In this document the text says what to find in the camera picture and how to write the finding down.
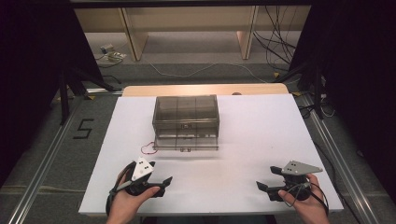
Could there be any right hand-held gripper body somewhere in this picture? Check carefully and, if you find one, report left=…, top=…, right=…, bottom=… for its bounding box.
left=277, top=160, right=324, bottom=202

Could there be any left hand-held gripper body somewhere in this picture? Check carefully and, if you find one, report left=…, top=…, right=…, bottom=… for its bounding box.
left=124, top=157, right=166, bottom=198

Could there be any red string bracelet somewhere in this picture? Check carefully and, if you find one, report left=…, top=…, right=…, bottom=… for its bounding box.
left=140, top=141, right=159, bottom=156

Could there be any smoky transparent drawer box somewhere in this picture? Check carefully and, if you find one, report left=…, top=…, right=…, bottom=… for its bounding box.
left=151, top=94, right=220, bottom=153

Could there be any person's left hand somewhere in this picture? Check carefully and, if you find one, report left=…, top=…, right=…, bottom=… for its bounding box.
left=106, top=172, right=162, bottom=224

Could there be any person's right hand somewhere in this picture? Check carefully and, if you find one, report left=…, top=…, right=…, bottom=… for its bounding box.
left=277, top=173, right=331, bottom=224

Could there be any white table cover board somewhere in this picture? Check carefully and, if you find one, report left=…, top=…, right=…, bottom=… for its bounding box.
left=78, top=93, right=345, bottom=217

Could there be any black metal stand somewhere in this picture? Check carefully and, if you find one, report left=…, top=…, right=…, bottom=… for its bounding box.
left=57, top=65, right=117, bottom=126
left=273, top=60, right=327, bottom=120

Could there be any black curtain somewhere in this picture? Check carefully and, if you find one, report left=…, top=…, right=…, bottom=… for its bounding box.
left=0, top=0, right=106, bottom=188
left=288, top=0, right=396, bottom=197

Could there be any white power adapter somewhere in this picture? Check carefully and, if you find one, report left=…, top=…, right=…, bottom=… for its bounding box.
left=93, top=43, right=128, bottom=69

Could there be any light wooden shelf unit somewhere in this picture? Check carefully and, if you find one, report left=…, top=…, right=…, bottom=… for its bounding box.
left=74, top=5, right=312, bottom=62

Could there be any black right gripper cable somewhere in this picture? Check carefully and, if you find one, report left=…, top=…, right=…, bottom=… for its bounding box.
left=285, top=181, right=331, bottom=217

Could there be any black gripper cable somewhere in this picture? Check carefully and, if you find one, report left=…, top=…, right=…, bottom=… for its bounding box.
left=105, top=161, right=136, bottom=217
left=285, top=181, right=331, bottom=217

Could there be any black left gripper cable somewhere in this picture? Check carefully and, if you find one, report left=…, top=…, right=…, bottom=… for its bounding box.
left=105, top=161, right=136, bottom=217

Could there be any aluminium floor rail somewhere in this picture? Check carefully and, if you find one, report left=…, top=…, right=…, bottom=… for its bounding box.
left=7, top=98, right=82, bottom=224
left=302, top=92, right=381, bottom=224

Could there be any short aluminium rail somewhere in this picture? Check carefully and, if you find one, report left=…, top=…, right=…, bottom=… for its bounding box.
left=85, top=88, right=125, bottom=96

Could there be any white floor cable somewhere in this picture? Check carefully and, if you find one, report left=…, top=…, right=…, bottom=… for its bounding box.
left=148, top=62, right=269, bottom=84

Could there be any bundle of black cables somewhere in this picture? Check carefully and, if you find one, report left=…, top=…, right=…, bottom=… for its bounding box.
left=252, top=5, right=298, bottom=73

